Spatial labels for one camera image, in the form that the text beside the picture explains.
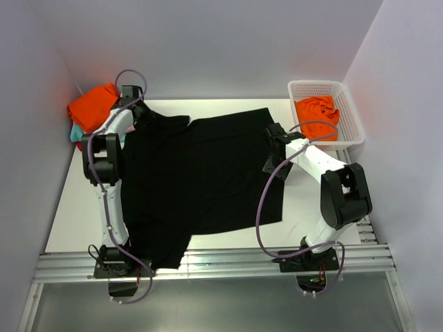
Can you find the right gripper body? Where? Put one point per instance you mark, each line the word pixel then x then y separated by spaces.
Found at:
pixel 273 163

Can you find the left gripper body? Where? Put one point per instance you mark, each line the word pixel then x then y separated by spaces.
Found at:
pixel 145 111

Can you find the black t shirt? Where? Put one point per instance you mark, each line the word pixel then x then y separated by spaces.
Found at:
pixel 186 177

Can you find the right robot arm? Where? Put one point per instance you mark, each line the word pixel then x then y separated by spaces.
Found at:
pixel 344 193

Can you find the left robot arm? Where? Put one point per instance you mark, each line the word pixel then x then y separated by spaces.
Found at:
pixel 103 166

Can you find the pink folded t shirt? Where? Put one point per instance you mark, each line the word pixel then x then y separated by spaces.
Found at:
pixel 131 128

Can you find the orange folded t shirt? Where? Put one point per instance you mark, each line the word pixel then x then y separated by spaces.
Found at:
pixel 91 110

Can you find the white plastic basket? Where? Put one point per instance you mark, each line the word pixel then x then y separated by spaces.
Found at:
pixel 350 129

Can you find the orange crumpled t shirt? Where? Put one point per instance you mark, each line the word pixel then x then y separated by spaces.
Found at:
pixel 320 114

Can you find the teal folded t shirt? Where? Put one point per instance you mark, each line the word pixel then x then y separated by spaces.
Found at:
pixel 76 133

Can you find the magenta folded t shirt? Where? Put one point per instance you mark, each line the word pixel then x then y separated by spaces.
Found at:
pixel 79 144

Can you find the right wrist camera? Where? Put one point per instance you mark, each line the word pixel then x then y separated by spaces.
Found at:
pixel 275 134

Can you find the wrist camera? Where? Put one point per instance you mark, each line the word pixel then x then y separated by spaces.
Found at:
pixel 275 134
pixel 129 93

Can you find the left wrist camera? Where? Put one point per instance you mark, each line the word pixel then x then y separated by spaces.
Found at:
pixel 129 93

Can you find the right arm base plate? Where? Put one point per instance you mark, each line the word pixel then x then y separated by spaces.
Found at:
pixel 309 262

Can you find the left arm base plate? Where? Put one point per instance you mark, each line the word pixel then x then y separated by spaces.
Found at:
pixel 112 263

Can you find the aluminium mounting rail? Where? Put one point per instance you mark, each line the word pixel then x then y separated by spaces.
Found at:
pixel 205 264

